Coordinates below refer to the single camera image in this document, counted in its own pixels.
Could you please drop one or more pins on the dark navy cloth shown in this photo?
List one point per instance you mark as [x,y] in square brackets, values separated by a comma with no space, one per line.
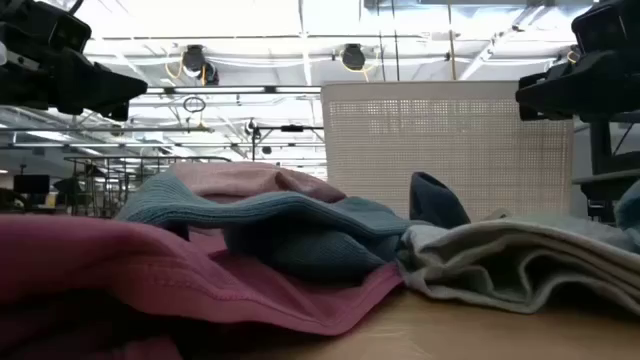
[435,200]

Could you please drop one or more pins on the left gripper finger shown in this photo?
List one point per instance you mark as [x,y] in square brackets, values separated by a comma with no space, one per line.
[95,87]
[117,112]

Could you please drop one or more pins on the light pink knit cloth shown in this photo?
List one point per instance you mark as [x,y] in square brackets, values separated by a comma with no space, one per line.
[235,180]

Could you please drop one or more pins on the teal striped knit cloth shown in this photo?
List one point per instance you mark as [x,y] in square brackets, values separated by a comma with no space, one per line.
[280,220]

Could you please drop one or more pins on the white perforated laundry basket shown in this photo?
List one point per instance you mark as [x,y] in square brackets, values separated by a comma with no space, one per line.
[450,150]

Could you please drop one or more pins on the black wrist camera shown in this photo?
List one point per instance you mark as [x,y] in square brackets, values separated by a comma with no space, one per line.
[605,25]
[45,25]

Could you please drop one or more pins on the light grey cloth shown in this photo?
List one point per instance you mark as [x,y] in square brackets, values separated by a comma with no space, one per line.
[525,260]

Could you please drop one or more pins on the slate blue cloth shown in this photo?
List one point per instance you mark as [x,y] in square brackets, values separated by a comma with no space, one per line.
[630,205]

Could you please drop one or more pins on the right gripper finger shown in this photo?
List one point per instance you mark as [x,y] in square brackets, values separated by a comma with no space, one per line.
[565,95]
[532,80]

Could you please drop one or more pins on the maroon cloth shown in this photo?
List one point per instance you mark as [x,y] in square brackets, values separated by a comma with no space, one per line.
[150,270]

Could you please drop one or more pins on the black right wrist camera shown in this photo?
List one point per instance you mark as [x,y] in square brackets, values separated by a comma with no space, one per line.
[605,25]

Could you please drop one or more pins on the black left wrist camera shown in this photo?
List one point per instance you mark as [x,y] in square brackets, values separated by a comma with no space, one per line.
[45,25]

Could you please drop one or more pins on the black background monitor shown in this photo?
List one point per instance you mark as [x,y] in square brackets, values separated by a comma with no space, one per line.
[31,184]

